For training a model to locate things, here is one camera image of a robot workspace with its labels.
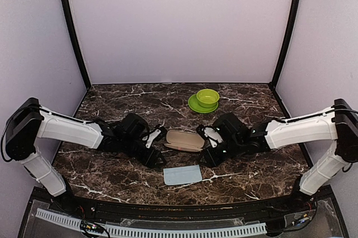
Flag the green bowl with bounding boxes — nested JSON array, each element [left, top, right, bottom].
[[196, 88, 220, 108]]

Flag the white slotted cable duct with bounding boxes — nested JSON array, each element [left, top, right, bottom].
[[35, 208, 267, 237]]

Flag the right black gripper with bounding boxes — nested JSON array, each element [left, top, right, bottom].
[[197, 137, 244, 168]]

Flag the left black frame post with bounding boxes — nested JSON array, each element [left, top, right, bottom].
[[61, 0, 92, 90]]

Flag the black table front rail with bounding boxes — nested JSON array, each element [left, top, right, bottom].
[[48, 196, 317, 223]]

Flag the black frame post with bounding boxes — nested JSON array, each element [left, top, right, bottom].
[[61, 0, 92, 90], [269, 0, 300, 91]]

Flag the light blue cleaning cloth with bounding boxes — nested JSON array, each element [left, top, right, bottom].
[[163, 165, 202, 186]]

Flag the green plate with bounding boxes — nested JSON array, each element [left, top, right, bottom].
[[188, 94, 219, 114]]

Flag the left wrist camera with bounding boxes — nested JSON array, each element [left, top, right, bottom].
[[142, 126, 167, 148]]

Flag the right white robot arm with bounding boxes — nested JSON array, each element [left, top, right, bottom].
[[196, 99, 357, 212]]

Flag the right black frame post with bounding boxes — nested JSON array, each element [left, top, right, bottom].
[[269, 0, 300, 91]]

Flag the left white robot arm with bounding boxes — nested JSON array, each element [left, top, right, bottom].
[[1, 97, 167, 213]]

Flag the small circuit board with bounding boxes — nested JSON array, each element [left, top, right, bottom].
[[79, 221, 104, 235]]

